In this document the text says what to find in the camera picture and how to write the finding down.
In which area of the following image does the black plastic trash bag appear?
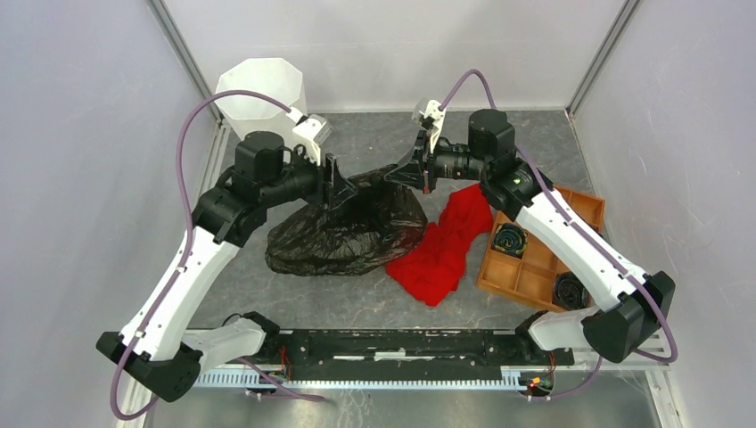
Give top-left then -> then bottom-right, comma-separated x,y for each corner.
265,166 -> 428,276

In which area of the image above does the black rolled item in tray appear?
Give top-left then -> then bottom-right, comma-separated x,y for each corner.
552,272 -> 591,310

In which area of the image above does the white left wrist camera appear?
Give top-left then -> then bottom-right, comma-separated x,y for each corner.
285,107 -> 333,166

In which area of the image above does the white toothed cable strip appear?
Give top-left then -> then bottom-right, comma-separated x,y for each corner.
194,366 -> 544,392

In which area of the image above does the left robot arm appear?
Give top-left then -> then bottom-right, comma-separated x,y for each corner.
96,131 -> 357,402

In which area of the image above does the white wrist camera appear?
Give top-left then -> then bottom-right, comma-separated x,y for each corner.
285,107 -> 333,166
412,99 -> 446,153

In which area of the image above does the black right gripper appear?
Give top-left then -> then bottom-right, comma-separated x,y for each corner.
384,128 -> 489,195

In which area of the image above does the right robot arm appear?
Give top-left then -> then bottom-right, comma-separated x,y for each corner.
385,103 -> 678,364

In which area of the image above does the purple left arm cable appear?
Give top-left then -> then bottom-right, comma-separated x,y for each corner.
110,89 -> 295,422

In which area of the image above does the white octagonal trash bin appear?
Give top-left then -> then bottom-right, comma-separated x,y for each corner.
214,57 -> 308,140

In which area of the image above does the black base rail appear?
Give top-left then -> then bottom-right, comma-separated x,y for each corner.
224,311 -> 575,382

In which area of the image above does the orange compartment tray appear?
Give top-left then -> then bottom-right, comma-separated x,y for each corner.
477,211 -> 569,312

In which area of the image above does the red cloth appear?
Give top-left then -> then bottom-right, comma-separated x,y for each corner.
385,185 -> 493,307

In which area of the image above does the dark rolled sock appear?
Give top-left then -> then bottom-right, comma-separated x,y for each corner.
490,223 -> 528,259

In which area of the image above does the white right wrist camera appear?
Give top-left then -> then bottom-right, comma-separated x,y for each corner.
412,99 -> 446,153

